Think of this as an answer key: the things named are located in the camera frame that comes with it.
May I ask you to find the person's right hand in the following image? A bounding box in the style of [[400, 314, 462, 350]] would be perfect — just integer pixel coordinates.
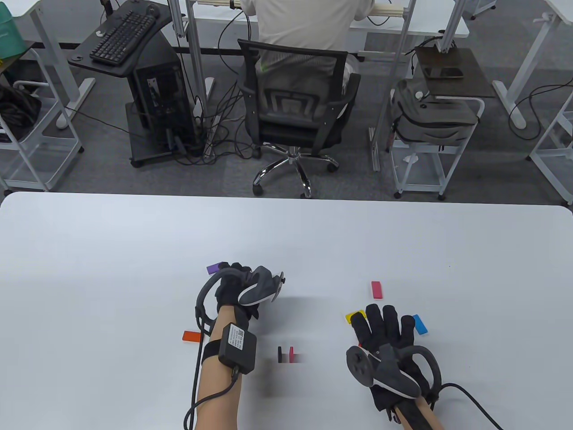
[[350, 304, 432, 413]]

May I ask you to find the grey backpack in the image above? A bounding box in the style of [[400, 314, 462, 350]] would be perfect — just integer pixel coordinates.
[[391, 78, 479, 146]]

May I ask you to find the brown wooden board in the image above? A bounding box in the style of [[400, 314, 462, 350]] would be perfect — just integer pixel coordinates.
[[414, 47, 496, 98]]

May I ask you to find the person's left forearm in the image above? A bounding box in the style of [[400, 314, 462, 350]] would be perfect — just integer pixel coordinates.
[[193, 309, 251, 430]]

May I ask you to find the person's right forearm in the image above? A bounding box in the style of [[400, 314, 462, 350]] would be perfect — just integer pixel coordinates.
[[392, 396, 444, 430]]

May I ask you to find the white wheeled cart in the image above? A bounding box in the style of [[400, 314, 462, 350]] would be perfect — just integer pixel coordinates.
[[389, 96, 486, 200], [0, 47, 85, 192]]

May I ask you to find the black computer tower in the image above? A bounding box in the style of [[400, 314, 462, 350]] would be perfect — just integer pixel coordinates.
[[133, 43, 198, 149]]

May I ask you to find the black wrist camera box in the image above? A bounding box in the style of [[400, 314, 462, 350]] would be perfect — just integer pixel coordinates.
[[201, 322, 258, 374]]

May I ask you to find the black keyboard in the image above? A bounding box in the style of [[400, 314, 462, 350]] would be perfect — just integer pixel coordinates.
[[90, 11, 157, 67]]

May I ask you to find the person's left hand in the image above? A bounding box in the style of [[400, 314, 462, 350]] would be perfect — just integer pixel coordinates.
[[214, 262, 274, 321]]

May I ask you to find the grey tracking controller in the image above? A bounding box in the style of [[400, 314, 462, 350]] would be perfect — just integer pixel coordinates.
[[194, 265, 287, 334], [346, 344, 444, 404]]

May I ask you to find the tangle of black floor cables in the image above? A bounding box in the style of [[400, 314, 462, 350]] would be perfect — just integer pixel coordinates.
[[177, 81, 261, 165]]

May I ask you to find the black bag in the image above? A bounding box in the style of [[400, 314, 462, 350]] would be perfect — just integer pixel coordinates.
[[0, 85, 42, 140]]

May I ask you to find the white desk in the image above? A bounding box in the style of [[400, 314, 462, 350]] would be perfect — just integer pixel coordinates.
[[186, 0, 470, 38], [10, 0, 97, 130], [492, 0, 573, 131]]

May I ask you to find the beige wooden rail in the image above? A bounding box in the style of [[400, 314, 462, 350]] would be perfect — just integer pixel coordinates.
[[367, 2, 406, 17]]

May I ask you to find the black glove cable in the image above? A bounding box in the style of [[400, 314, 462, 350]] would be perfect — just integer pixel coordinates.
[[183, 309, 244, 430], [432, 383, 502, 430]]

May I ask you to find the aluminium frame post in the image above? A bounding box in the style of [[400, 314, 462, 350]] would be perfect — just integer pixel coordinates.
[[185, 0, 209, 107]]

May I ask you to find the green storage box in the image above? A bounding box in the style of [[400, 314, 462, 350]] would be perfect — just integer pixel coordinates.
[[0, 4, 27, 58]]

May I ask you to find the white desk frame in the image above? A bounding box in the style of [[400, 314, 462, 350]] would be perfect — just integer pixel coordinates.
[[528, 96, 573, 206]]

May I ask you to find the white power strip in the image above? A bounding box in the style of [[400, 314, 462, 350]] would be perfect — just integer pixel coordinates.
[[204, 114, 222, 158]]

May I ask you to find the black computer cart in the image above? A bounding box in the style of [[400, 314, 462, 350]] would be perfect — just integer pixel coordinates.
[[68, 0, 203, 169]]

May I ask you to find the black mesh office chair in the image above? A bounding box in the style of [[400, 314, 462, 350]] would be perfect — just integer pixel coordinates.
[[237, 39, 361, 199]]

